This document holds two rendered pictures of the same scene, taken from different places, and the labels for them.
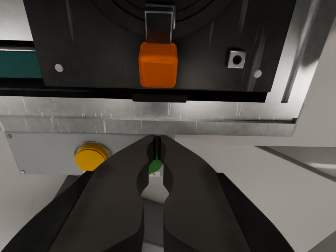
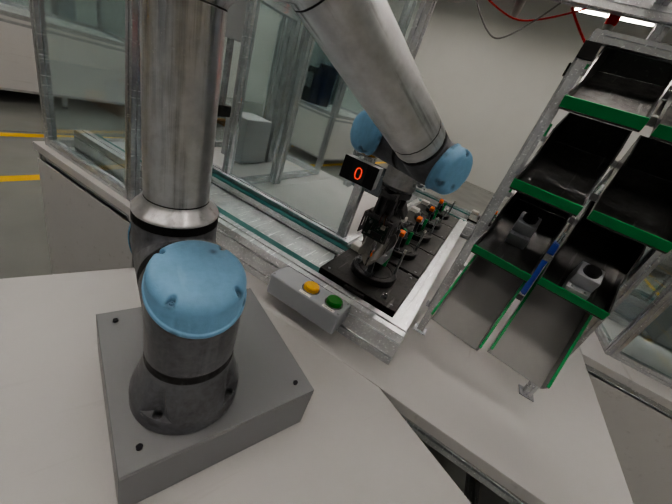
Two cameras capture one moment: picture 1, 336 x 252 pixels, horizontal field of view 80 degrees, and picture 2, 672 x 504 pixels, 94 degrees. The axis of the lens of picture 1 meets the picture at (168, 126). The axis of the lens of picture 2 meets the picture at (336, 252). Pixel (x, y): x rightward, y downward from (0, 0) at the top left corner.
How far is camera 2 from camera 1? 0.82 m
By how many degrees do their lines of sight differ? 90
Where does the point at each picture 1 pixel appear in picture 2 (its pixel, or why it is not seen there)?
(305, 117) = (417, 390)
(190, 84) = (367, 293)
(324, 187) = (444, 482)
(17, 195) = not seen: hidden behind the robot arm
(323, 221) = not seen: outside the picture
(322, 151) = not seen: outside the picture
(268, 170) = (388, 418)
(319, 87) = (423, 377)
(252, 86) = (388, 306)
